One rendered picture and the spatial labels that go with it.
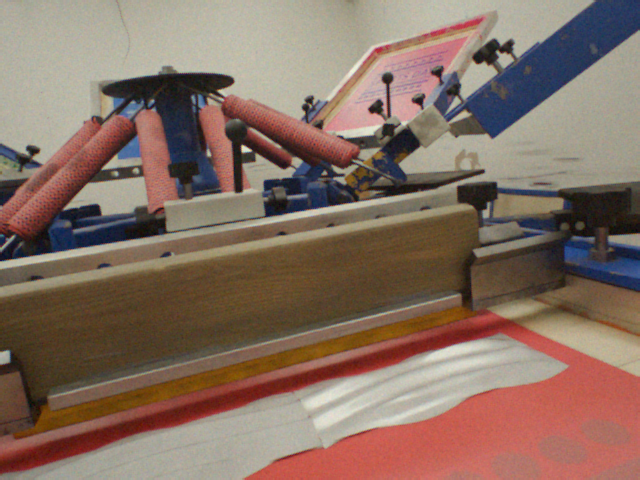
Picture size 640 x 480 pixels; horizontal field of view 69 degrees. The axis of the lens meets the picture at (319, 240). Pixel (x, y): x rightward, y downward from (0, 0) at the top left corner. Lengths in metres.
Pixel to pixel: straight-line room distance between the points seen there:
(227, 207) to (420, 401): 0.39
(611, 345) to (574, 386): 0.07
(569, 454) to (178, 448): 0.21
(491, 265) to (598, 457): 0.17
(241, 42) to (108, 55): 1.14
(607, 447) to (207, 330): 0.24
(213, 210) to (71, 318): 0.32
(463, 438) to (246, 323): 0.16
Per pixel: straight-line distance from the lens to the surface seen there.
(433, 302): 0.37
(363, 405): 0.31
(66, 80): 4.57
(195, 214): 0.61
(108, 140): 1.01
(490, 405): 0.32
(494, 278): 0.40
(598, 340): 0.41
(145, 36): 4.60
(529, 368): 0.36
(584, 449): 0.29
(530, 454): 0.28
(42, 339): 0.34
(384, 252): 0.36
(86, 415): 0.37
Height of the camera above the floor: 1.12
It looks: 11 degrees down
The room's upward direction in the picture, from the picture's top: 7 degrees counter-clockwise
